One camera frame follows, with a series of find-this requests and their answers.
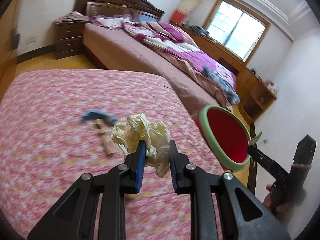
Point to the window with wooden frame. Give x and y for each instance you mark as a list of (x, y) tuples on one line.
[(236, 27)]

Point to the cream plastic bag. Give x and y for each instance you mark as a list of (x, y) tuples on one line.
[(156, 136)]

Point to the green wrapper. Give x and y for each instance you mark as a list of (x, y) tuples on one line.
[(255, 139)]

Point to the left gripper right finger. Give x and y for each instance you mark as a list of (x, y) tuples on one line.
[(221, 204)]

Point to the clothes pile on cabinet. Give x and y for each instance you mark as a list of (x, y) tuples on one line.
[(197, 30)]

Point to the large bed mauve sheet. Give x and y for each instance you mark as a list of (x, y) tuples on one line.
[(115, 50)]

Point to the white purple-frilled pillow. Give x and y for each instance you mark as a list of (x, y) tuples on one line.
[(113, 23)]

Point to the dark wooden nightstand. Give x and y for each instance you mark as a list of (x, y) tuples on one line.
[(68, 38)]

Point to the black charger on wall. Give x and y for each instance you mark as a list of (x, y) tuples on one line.
[(15, 40)]

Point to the dark wooden headboard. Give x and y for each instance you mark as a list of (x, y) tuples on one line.
[(140, 10)]

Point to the wooden wardrobe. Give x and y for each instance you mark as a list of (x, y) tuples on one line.
[(8, 54)]

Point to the blue plaid clothing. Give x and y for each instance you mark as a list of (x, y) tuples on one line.
[(226, 87)]

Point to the blue cloth scrap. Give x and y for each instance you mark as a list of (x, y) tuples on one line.
[(95, 114)]

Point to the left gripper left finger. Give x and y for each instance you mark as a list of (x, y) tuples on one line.
[(94, 202)]

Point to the wooden window cabinet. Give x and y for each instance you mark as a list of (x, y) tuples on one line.
[(255, 96)]

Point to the red bin green rim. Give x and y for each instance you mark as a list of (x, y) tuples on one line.
[(225, 135)]

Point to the clothes on nightstand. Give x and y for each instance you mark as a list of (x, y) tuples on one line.
[(73, 17)]

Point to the wooden stick piece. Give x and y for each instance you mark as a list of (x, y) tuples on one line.
[(104, 132)]

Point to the floral curtain red hem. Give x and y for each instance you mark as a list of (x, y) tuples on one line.
[(184, 8)]

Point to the purple white quilt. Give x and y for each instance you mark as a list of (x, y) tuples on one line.
[(177, 47)]

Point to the pink floral mattress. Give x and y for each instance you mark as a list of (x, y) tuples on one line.
[(45, 147)]

